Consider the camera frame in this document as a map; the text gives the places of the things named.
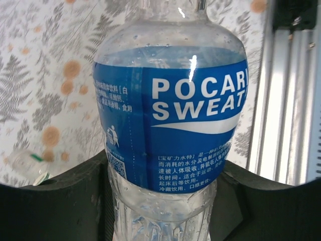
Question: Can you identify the clear green label bottle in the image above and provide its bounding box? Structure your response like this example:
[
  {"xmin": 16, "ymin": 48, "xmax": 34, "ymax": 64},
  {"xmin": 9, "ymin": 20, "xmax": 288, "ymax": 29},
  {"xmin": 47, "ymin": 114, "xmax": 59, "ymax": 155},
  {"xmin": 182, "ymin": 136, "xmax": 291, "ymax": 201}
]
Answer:
[{"xmin": 7, "ymin": 148, "xmax": 55, "ymax": 187}]

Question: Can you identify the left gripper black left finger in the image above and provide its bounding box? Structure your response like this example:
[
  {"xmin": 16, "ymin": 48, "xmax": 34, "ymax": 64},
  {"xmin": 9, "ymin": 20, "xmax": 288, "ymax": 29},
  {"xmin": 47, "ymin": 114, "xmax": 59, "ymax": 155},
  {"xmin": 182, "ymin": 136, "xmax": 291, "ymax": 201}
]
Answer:
[{"xmin": 0, "ymin": 148, "xmax": 114, "ymax": 241}]

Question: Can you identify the floral patterned table mat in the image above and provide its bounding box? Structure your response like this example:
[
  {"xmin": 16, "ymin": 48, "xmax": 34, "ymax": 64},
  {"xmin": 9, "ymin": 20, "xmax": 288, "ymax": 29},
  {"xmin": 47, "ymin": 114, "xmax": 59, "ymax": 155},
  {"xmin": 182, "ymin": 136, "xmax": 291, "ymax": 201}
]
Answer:
[{"xmin": 0, "ymin": 0, "xmax": 274, "ymax": 188}]

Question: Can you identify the wide aluminium mounting rail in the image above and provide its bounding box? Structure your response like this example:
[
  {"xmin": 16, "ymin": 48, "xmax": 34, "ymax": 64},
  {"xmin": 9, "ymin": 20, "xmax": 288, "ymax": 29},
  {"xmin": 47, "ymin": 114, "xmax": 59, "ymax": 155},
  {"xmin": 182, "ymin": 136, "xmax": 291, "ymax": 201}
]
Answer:
[{"xmin": 247, "ymin": 0, "xmax": 321, "ymax": 186}]

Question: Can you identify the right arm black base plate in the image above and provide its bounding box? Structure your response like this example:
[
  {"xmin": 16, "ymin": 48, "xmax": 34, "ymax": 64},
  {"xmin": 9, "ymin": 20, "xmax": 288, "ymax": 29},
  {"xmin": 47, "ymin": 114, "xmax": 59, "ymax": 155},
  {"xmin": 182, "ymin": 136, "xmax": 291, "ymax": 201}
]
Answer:
[{"xmin": 272, "ymin": 0, "xmax": 318, "ymax": 32}]

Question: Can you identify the Pocari Sweat blue label bottle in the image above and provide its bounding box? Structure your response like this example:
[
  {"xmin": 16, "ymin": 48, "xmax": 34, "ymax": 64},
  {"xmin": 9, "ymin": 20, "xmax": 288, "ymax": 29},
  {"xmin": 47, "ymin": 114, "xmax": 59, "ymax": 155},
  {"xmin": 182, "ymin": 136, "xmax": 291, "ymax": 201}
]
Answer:
[{"xmin": 91, "ymin": 0, "xmax": 249, "ymax": 241}]

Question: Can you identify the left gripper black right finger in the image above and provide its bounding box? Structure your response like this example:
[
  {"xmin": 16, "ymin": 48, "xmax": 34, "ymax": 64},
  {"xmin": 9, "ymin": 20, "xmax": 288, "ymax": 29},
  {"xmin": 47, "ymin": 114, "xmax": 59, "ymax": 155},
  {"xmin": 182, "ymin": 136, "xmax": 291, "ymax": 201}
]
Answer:
[{"xmin": 210, "ymin": 160, "xmax": 321, "ymax": 241}]

